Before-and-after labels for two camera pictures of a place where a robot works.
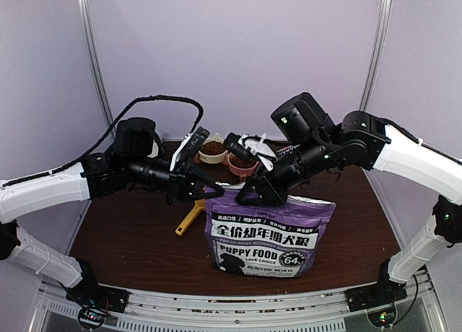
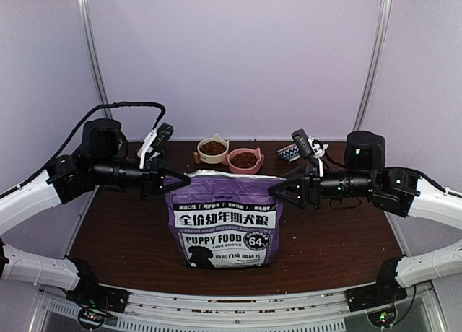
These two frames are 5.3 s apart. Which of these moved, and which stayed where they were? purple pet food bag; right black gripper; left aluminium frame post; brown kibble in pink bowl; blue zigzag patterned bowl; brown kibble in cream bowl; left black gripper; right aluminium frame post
Moved: right black gripper; purple pet food bag; left black gripper
Stayed: brown kibble in cream bowl; blue zigzag patterned bowl; right aluminium frame post; brown kibble in pink bowl; left aluminium frame post
